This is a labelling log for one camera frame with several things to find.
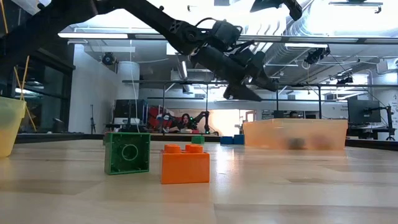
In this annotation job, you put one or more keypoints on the black wall screen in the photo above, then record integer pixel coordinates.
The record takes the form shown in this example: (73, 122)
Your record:
(129, 109)

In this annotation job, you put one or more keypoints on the black overhead crossbar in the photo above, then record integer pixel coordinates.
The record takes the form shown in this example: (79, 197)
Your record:
(311, 39)

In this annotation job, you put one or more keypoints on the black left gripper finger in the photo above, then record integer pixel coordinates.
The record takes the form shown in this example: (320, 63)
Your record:
(264, 81)
(241, 93)

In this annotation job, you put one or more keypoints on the translucent orange plastic bin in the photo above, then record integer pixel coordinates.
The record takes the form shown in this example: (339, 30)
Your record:
(270, 133)

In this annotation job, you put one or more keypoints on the ceiling light strip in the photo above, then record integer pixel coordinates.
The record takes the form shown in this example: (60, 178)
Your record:
(93, 35)
(303, 45)

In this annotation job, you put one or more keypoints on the black metal table frame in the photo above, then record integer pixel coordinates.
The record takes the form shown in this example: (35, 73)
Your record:
(62, 137)

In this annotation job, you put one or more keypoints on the black pipe rack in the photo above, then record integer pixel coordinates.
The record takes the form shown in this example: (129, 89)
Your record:
(140, 81)

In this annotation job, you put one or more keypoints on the black tripod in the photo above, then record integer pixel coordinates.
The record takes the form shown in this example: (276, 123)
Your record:
(92, 118)

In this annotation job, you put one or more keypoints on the red chair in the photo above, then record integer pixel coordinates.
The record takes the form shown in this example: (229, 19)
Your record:
(154, 118)

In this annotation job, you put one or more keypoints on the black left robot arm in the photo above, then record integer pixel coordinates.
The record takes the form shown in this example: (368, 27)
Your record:
(174, 28)

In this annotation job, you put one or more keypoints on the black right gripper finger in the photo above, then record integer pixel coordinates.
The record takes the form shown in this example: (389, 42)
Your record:
(267, 4)
(293, 11)

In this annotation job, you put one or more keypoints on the black round ceiling device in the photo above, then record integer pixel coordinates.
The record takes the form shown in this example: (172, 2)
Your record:
(108, 58)

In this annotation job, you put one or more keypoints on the black monitor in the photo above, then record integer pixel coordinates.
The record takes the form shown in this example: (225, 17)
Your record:
(363, 110)

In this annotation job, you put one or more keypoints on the small green block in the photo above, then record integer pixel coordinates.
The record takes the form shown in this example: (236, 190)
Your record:
(198, 140)
(113, 155)

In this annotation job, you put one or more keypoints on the translucent yellow plastic bin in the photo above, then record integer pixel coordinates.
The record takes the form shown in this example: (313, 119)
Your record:
(9, 130)

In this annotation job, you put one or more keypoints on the person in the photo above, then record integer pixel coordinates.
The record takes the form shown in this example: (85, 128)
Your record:
(185, 121)

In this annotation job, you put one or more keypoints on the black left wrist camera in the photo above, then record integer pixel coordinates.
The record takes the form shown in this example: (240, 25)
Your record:
(225, 32)

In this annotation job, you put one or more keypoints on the black ceiling mounted device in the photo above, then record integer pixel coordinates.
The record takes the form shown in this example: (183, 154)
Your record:
(345, 80)
(317, 55)

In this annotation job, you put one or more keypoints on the black background robot arm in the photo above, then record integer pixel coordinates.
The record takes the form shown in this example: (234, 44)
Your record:
(203, 119)
(164, 120)

